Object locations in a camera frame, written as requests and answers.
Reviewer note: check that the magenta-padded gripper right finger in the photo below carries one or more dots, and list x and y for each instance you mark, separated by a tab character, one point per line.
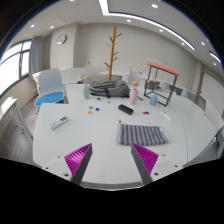
146	159

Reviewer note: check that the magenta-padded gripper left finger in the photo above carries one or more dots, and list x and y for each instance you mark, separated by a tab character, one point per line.
77	160

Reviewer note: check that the grey striped towel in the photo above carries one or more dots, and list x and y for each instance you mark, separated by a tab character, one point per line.
141	134

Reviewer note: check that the white remote control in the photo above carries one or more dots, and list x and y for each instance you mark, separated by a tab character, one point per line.
59	122

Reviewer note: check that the white flat bar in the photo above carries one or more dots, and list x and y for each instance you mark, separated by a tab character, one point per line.
166	115

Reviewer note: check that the black rectangular case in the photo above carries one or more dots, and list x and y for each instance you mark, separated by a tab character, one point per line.
125	109

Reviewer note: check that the blue vase with flowers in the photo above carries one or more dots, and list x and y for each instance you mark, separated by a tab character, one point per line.
153	100

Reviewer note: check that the pink vase with flowers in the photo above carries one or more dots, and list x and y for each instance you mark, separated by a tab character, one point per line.
133	96

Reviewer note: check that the black and white marker pen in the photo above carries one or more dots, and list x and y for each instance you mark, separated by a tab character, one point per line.
103	100

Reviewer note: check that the green vase with dried stems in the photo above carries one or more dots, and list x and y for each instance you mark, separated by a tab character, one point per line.
86	92

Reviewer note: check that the grey backpack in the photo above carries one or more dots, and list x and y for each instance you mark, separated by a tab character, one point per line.
111	88

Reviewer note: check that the white chair with blue seat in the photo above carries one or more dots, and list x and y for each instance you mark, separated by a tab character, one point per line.
50	85

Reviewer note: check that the white side desk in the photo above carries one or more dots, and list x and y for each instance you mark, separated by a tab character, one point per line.
10	106

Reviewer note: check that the black-framed orange-topped side table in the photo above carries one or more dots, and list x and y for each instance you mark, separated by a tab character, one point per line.
163	67

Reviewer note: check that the wooden coat rack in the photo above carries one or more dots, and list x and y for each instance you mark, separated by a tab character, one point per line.
112	53

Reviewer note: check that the grey curtain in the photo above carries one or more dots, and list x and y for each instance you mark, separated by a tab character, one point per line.
35	56

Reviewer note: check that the window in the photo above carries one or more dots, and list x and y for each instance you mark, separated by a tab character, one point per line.
11	63

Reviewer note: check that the ceiling lights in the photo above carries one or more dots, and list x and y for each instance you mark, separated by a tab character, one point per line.
133	17

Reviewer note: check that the round wall clock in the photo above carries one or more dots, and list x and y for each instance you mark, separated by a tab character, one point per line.
61	39

